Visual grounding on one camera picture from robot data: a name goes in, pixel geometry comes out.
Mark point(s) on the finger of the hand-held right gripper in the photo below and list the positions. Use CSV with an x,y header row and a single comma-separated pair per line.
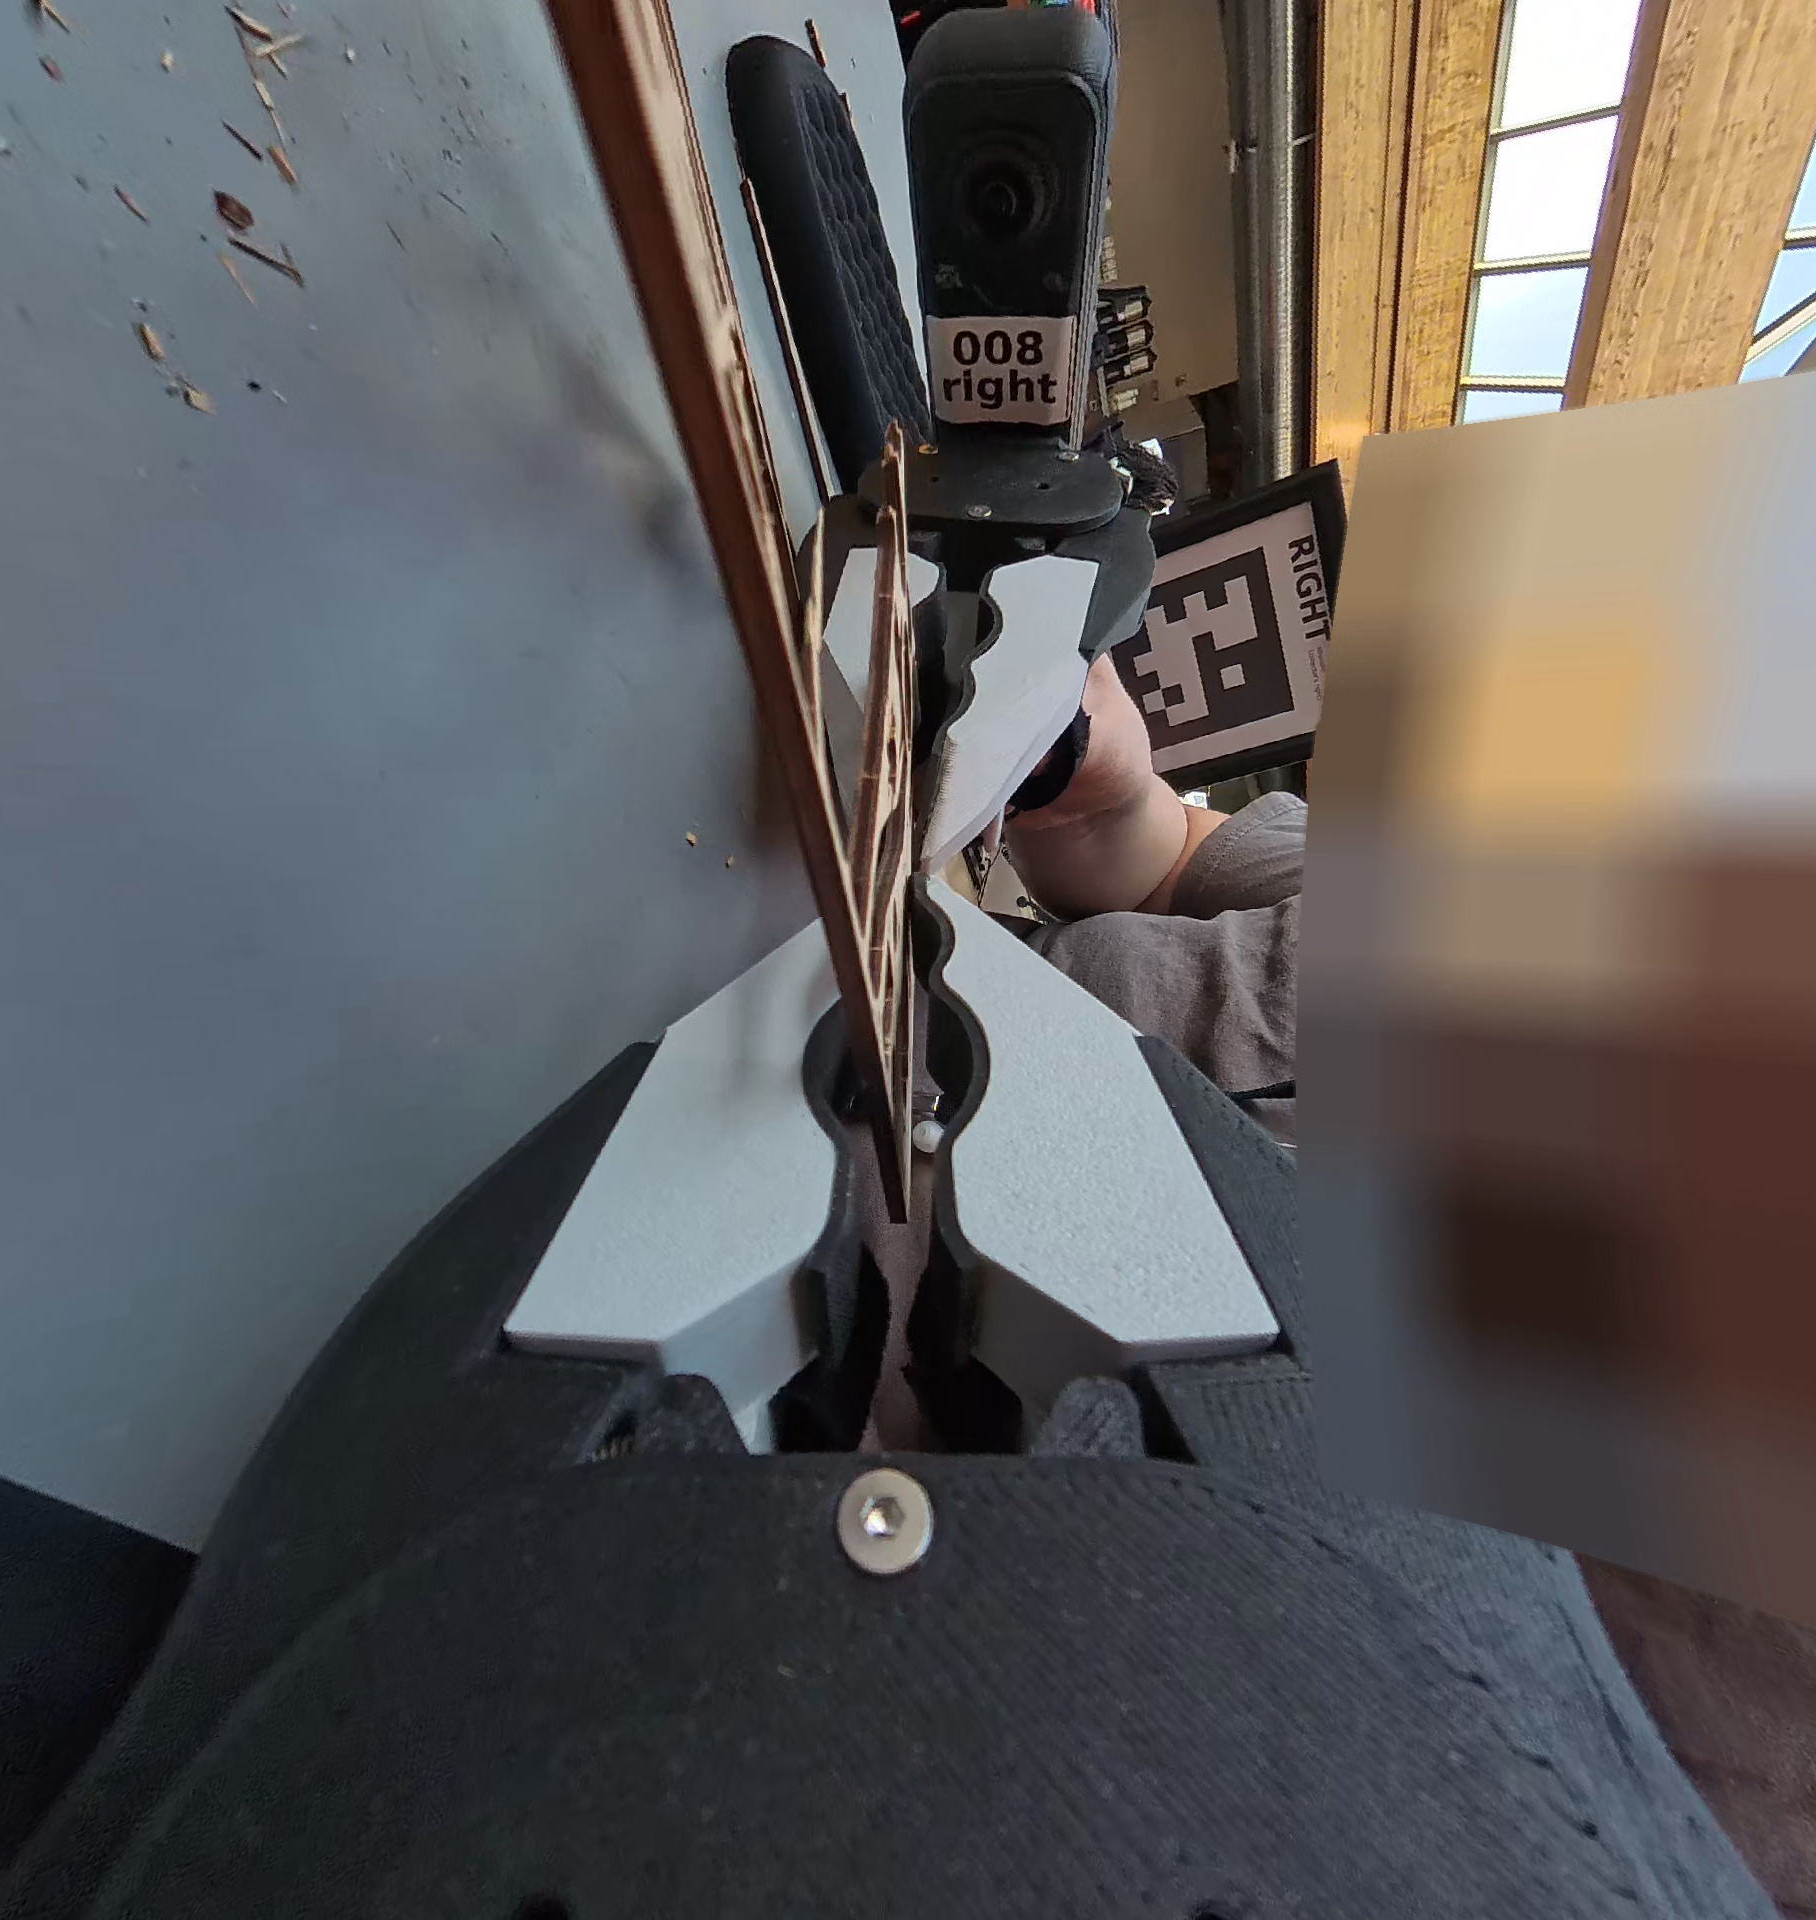
x,y
850,615
1036,658

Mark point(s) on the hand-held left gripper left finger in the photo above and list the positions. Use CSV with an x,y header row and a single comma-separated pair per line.
x,y
669,1202

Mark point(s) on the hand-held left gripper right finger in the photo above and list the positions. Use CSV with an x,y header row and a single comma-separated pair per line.
x,y
1103,1202

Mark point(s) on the laser-cut plywood parts sheet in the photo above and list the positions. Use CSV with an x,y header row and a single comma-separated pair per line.
x,y
885,898
651,226

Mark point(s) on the person's right forearm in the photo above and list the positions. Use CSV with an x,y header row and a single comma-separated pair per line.
x,y
1195,976

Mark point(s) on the person's right hand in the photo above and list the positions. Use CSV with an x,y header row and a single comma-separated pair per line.
x,y
1120,841

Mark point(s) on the black quilted pad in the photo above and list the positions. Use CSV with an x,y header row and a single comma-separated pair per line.
x,y
834,226

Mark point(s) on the black white marker board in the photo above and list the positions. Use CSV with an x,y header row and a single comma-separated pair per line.
x,y
1221,647

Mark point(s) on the grey metal pipe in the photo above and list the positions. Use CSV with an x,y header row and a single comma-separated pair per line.
x,y
1269,226

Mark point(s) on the wooden beam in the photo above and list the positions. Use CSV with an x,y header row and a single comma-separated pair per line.
x,y
1412,226
1690,194

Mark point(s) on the scattered wood splinters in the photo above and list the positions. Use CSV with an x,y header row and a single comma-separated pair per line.
x,y
234,211

